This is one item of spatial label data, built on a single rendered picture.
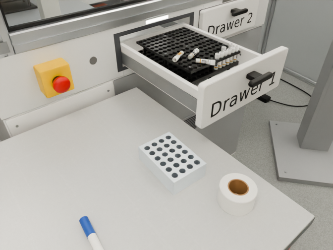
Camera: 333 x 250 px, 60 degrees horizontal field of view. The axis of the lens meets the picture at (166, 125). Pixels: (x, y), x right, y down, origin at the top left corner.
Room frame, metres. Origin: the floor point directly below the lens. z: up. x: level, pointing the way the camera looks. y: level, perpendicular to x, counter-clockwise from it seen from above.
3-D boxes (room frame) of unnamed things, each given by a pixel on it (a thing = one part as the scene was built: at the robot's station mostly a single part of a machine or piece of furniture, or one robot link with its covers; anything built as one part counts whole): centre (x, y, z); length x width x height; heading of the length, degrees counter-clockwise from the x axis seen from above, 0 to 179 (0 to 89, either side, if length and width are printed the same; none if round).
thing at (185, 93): (0.74, -0.05, 0.86); 0.40 x 0.26 x 0.06; 39
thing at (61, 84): (0.58, 0.25, 0.88); 0.04 x 0.03 x 0.04; 129
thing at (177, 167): (0.43, -0.01, 0.78); 0.12 x 0.08 x 0.04; 37
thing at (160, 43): (0.73, -0.05, 0.87); 0.22 x 0.18 x 0.06; 39
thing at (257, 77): (0.56, -0.20, 0.91); 0.07 x 0.04 x 0.01; 129
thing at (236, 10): (1.01, -0.24, 0.91); 0.07 x 0.04 x 0.01; 129
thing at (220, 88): (0.58, -0.18, 0.87); 0.29 x 0.02 x 0.11; 129
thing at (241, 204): (0.34, -0.13, 0.78); 0.07 x 0.07 x 0.04
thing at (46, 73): (0.61, 0.27, 0.88); 0.07 x 0.05 x 0.07; 129
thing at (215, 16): (1.03, -0.22, 0.87); 0.29 x 0.02 x 0.11; 129
